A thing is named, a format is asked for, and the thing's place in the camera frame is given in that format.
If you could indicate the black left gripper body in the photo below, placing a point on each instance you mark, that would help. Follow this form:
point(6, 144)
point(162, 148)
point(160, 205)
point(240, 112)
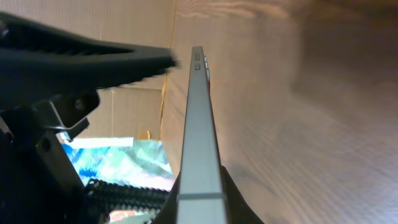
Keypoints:
point(38, 182)

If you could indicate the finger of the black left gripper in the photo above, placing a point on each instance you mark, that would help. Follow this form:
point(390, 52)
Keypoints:
point(39, 61)
point(100, 198)

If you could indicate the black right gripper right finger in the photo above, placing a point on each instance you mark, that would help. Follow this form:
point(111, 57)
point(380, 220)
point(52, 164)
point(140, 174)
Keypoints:
point(239, 212)

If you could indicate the blue patterned cloth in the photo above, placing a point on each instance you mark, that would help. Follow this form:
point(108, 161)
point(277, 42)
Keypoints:
point(123, 161)

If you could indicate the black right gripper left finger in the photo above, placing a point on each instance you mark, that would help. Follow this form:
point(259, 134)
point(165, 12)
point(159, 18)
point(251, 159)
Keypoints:
point(168, 213)

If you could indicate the Galaxy smartphone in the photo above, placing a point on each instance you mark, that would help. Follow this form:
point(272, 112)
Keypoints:
point(200, 197)

